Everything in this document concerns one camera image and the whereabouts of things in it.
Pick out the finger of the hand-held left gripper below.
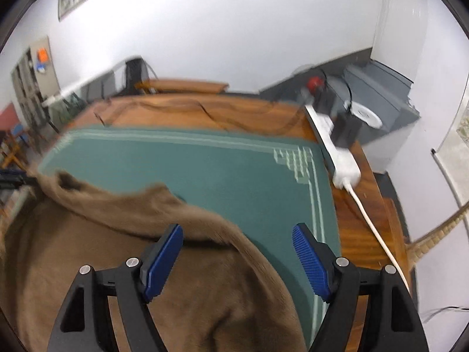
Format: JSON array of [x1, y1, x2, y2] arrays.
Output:
[[0, 170, 38, 190]]

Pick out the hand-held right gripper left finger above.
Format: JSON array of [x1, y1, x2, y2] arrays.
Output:
[[47, 224, 184, 352]]

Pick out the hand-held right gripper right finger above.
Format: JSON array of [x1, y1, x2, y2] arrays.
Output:
[[292, 223, 429, 352]]

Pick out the brown fleece cloth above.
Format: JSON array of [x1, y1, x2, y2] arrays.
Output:
[[0, 170, 308, 352]]

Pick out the blue chair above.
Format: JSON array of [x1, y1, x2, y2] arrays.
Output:
[[6, 125, 30, 155]]

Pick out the beige glass-door cabinet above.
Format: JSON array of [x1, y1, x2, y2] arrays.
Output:
[[11, 37, 61, 133]]

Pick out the white power strip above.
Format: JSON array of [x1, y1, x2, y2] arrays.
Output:
[[305, 104, 361, 188]]

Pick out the glass top table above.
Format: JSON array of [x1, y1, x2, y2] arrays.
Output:
[[42, 79, 130, 120]]

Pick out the green table mat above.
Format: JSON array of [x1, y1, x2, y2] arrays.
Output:
[[37, 126, 343, 341]]

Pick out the black power adapter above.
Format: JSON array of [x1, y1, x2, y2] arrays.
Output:
[[314, 87, 337, 115], [331, 112, 364, 148]]

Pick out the white round device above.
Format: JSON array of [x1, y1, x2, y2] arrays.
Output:
[[346, 101, 383, 128]]

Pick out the black metal chair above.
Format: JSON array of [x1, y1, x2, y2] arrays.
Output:
[[124, 57, 155, 86]]

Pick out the grey steps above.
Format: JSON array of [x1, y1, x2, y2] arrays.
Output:
[[342, 62, 421, 155]]

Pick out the white standing cabinet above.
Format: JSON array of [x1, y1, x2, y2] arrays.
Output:
[[370, 0, 430, 82]]

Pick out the red wall board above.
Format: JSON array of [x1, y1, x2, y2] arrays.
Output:
[[0, 103, 20, 133]]

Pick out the white power cord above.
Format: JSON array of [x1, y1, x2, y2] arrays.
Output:
[[344, 182, 412, 291]]

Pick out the black floor cable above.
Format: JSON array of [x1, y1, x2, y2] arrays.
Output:
[[419, 304, 469, 320]]

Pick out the long black table cable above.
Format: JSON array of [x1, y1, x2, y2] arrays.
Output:
[[93, 99, 305, 133]]

